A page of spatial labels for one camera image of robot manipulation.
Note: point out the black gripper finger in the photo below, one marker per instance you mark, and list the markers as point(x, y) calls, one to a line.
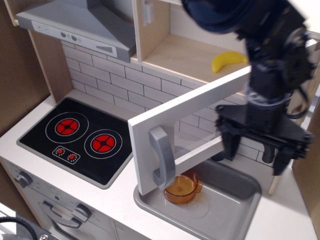
point(282, 160)
point(231, 144)

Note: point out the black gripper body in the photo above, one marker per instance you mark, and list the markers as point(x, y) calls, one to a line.
point(265, 121)

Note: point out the white toy microwave door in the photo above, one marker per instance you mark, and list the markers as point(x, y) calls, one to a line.
point(181, 133)

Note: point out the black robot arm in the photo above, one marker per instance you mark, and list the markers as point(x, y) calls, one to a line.
point(275, 38)

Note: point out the dark grey toy faucet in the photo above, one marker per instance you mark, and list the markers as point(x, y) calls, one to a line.
point(250, 149)

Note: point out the brown cardboard box right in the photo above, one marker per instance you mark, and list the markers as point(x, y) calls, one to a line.
point(307, 172)

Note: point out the orange transparent toy pot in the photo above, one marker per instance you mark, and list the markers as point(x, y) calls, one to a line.
point(184, 188)

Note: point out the grey toy sink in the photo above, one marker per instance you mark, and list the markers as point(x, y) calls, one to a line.
point(223, 210)

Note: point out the yellow toy banana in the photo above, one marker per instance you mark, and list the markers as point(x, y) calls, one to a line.
point(227, 58)

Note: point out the black toy stovetop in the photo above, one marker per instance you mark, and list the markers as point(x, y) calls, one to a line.
point(85, 141)

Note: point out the grey range hood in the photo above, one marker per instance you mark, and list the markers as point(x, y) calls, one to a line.
point(86, 23)

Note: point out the grey oven knob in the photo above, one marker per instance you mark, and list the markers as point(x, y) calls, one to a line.
point(23, 179)

